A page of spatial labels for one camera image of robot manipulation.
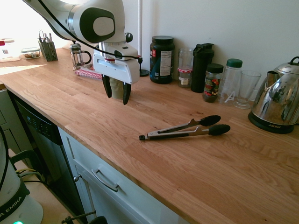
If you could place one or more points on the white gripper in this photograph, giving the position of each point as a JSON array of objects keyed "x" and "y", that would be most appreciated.
[{"x": 116, "y": 71}]

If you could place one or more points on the steel tongs with black tips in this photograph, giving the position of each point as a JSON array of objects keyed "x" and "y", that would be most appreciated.
[{"x": 180, "y": 133}]

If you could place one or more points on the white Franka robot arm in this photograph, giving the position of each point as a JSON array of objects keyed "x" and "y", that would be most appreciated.
[{"x": 98, "y": 21}]

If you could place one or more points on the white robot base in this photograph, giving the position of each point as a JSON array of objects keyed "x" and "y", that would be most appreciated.
[{"x": 14, "y": 191}]

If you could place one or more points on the black slotted tong head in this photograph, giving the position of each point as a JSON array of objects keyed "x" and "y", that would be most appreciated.
[{"x": 143, "y": 70}]

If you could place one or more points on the red white checkered box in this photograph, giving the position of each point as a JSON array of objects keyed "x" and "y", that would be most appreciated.
[{"x": 87, "y": 72}]

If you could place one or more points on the glass French press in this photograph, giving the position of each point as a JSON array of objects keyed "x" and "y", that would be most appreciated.
[{"x": 78, "y": 57}]

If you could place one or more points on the black protein powder tub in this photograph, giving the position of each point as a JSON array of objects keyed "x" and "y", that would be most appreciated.
[{"x": 161, "y": 61}]

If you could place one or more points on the white vertical pipe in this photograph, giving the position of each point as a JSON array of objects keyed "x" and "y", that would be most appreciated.
[{"x": 140, "y": 25}]

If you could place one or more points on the glass jar red checkered lid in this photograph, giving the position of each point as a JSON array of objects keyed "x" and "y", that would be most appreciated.
[{"x": 185, "y": 70}]

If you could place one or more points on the grey slotted cutlery caddy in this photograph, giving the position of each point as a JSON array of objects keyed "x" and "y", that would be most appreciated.
[{"x": 48, "y": 52}]

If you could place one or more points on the black shaker bottle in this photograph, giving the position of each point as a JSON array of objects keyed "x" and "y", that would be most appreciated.
[{"x": 201, "y": 70}]

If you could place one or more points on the black front dishwasher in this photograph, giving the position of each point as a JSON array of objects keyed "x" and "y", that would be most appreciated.
[{"x": 46, "y": 144}]

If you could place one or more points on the glass food container green lid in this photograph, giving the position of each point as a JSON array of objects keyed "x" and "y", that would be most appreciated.
[{"x": 30, "y": 53}]

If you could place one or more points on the spice jar black lid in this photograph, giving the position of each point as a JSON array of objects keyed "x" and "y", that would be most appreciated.
[{"x": 212, "y": 85}]

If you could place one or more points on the silver cabinet knob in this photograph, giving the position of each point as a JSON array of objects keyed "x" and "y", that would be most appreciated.
[{"x": 77, "y": 178}]

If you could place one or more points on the white cabinet drawer front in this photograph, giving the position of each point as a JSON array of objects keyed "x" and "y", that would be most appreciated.
[{"x": 121, "y": 191}]

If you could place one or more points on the clear bottle green lid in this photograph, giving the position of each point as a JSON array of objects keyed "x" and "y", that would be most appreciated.
[{"x": 230, "y": 81}]

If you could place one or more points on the white container red lid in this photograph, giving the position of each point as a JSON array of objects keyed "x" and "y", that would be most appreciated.
[{"x": 7, "y": 50}]

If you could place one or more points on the clear footed drinking glass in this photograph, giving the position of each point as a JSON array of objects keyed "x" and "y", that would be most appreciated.
[{"x": 247, "y": 88}]

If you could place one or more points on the dark metal clamp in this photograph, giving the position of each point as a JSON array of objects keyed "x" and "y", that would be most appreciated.
[{"x": 78, "y": 217}]

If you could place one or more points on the black kettle base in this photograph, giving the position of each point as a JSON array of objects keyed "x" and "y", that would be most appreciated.
[{"x": 268, "y": 127}]

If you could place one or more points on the stainless steel electric kettle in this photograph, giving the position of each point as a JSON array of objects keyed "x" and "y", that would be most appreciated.
[{"x": 278, "y": 98}]

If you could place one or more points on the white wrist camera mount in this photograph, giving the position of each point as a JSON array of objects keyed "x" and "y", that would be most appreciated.
[{"x": 123, "y": 52}]

